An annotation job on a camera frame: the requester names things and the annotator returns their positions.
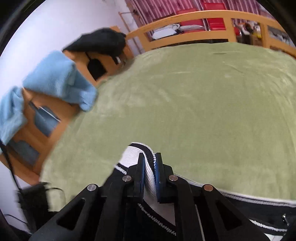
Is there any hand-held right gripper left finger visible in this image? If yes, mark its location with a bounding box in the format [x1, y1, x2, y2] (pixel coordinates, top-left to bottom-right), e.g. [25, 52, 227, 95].
[29, 152, 146, 241]

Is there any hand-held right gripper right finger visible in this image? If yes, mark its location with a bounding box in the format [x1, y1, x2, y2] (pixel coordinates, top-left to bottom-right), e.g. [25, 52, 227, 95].
[154, 152, 270, 241]

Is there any green fleece blanket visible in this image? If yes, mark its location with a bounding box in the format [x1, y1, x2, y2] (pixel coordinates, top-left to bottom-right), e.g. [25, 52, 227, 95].
[39, 42, 296, 211]

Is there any dark bag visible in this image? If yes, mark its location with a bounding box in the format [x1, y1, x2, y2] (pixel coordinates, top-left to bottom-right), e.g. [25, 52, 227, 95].
[14, 182, 65, 233]

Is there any light blue fleece blanket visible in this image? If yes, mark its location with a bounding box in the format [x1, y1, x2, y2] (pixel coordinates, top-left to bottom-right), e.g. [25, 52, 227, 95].
[0, 50, 99, 145]

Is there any black garment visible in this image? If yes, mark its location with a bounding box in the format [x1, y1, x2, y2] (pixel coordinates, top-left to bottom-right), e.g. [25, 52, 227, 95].
[62, 28, 127, 61]

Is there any red chair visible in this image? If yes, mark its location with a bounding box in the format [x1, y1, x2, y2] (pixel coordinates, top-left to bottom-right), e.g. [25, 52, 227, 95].
[200, 0, 240, 32]
[175, 8, 207, 32]

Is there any red floral curtain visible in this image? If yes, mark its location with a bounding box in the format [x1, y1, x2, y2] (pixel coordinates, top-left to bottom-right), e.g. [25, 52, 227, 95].
[125, 0, 179, 39]
[208, 0, 267, 26]

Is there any desk clutter pile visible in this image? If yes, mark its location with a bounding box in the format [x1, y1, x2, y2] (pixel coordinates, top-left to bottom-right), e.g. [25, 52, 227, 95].
[240, 20, 296, 46]

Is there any black cable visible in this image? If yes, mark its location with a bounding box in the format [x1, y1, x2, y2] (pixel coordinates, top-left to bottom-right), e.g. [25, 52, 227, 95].
[0, 139, 24, 194]

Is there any wooden bed frame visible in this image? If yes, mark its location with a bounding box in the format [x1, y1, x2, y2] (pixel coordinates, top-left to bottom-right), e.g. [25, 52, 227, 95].
[0, 10, 296, 181]

